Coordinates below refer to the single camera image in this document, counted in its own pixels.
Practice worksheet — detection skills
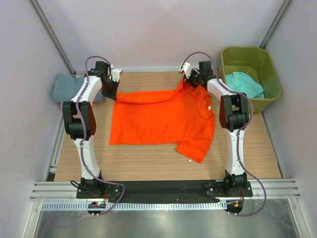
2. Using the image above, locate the orange t-shirt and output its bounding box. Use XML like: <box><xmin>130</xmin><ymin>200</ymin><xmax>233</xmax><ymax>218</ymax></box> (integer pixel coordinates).
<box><xmin>109</xmin><ymin>79</ymin><xmax>215</xmax><ymax>163</ymax></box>

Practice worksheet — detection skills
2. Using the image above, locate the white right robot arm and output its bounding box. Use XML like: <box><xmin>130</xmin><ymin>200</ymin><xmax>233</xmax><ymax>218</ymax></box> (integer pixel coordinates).
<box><xmin>179</xmin><ymin>61</ymin><xmax>249</xmax><ymax>196</ymax></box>

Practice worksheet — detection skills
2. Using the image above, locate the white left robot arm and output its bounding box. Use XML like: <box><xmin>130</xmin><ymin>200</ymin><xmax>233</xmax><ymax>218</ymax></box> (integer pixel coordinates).
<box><xmin>62</xmin><ymin>56</ymin><xmax>122</xmax><ymax>198</ymax></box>

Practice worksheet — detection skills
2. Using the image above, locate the grey-blue folded t-shirt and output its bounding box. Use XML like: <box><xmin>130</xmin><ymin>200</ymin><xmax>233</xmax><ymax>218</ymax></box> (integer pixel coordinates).
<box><xmin>51</xmin><ymin>73</ymin><xmax>103</xmax><ymax>104</ymax></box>

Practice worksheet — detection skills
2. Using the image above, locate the teal t-shirt in bin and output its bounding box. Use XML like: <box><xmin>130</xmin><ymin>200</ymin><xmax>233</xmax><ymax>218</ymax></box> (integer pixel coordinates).
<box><xmin>225</xmin><ymin>72</ymin><xmax>264</xmax><ymax>99</ymax></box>

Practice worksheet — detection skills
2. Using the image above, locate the green plastic bin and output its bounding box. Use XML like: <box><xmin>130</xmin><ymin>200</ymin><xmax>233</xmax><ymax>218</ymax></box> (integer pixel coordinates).
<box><xmin>221</xmin><ymin>47</ymin><xmax>281</xmax><ymax>114</ymax></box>

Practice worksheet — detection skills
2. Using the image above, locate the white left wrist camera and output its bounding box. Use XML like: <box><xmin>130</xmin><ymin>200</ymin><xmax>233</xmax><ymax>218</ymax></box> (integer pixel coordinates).
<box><xmin>109</xmin><ymin>64</ymin><xmax>123</xmax><ymax>82</ymax></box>

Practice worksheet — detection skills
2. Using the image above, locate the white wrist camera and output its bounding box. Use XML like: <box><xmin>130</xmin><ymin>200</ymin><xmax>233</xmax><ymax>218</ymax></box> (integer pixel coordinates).
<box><xmin>179</xmin><ymin>62</ymin><xmax>193</xmax><ymax>78</ymax></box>
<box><xmin>109</xmin><ymin>64</ymin><xmax>123</xmax><ymax>82</ymax></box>

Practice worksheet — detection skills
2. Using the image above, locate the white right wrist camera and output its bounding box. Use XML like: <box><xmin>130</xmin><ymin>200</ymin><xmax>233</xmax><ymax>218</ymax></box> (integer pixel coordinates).
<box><xmin>179</xmin><ymin>62</ymin><xmax>193</xmax><ymax>78</ymax></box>

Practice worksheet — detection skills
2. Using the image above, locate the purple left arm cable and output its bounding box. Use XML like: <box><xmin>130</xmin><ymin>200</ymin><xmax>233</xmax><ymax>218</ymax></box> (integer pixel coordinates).
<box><xmin>75</xmin><ymin>56</ymin><xmax>127</xmax><ymax>215</ymax></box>

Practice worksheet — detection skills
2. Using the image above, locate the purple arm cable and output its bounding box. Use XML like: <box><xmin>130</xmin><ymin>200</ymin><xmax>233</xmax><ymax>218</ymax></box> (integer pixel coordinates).
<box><xmin>182</xmin><ymin>51</ymin><xmax>268</xmax><ymax>217</ymax></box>
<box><xmin>75</xmin><ymin>56</ymin><xmax>127</xmax><ymax>215</ymax></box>

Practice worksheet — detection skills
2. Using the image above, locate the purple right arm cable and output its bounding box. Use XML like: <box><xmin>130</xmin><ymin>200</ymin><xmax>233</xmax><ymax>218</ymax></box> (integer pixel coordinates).
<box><xmin>182</xmin><ymin>51</ymin><xmax>268</xmax><ymax>217</ymax></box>

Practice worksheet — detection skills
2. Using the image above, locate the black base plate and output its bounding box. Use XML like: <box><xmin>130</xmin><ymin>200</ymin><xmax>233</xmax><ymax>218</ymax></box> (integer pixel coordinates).
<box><xmin>70</xmin><ymin>179</ymin><xmax>253</xmax><ymax>204</ymax></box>

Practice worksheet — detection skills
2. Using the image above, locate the aluminium frame rail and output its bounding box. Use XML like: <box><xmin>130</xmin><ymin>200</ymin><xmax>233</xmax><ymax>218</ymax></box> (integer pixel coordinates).
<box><xmin>30</xmin><ymin>178</ymin><xmax>301</xmax><ymax>204</ymax></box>

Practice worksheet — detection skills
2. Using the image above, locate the slotted cable duct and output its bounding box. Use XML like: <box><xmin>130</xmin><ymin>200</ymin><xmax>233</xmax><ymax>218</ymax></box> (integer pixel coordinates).
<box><xmin>41</xmin><ymin>200</ymin><xmax>227</xmax><ymax>212</ymax></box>

